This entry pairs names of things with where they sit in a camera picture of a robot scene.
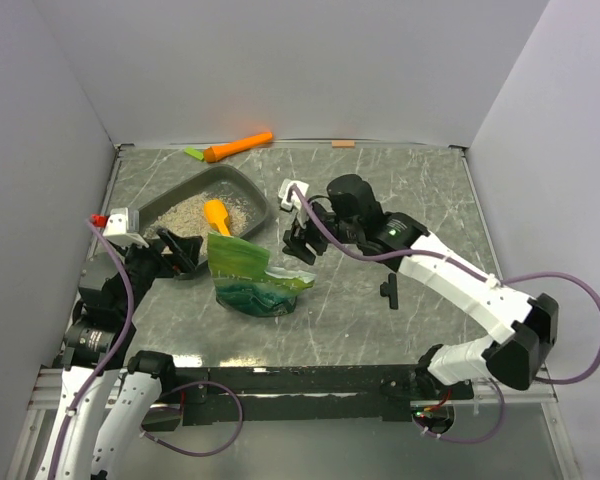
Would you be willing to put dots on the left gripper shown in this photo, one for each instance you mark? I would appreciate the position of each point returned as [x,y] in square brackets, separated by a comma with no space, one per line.
[185,253]

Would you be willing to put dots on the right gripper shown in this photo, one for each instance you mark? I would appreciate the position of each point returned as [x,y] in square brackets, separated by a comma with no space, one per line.
[296,245]

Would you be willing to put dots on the yellow plastic scoop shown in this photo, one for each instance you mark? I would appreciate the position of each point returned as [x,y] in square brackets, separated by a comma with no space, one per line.
[217,216]

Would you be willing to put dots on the green litter bag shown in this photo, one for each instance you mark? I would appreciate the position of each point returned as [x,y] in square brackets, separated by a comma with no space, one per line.
[245,282]

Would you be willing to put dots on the grey litter box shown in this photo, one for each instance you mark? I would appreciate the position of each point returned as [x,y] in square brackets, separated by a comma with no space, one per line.
[216,180]

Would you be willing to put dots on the black bag clip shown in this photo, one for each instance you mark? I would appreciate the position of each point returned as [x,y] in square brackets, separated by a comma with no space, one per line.
[389,290]

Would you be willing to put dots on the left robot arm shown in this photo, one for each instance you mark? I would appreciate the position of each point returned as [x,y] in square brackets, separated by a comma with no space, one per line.
[102,402]

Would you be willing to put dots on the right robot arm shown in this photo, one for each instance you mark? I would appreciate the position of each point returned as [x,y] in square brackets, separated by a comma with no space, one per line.
[520,329]

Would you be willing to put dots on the litter granules in box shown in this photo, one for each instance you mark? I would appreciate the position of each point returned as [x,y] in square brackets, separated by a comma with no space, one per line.
[187,218]

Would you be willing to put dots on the green rectangular block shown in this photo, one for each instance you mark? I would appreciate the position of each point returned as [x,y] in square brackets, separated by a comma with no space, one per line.
[194,153]

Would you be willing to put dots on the orange toy microphone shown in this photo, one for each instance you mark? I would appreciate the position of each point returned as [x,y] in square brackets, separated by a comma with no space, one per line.
[217,153]

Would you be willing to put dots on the tan tape piece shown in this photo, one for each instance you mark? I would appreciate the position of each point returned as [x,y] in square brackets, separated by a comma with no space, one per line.
[343,144]

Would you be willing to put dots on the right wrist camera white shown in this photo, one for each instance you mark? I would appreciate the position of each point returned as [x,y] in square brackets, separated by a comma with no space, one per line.
[289,200]

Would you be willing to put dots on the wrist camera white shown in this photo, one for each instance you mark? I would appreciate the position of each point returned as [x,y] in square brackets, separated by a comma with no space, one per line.
[289,200]
[120,227]

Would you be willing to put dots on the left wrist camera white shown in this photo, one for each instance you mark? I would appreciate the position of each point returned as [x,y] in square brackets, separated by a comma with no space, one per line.
[120,227]

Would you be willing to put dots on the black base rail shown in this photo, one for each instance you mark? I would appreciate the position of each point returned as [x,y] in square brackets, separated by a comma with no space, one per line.
[386,392]

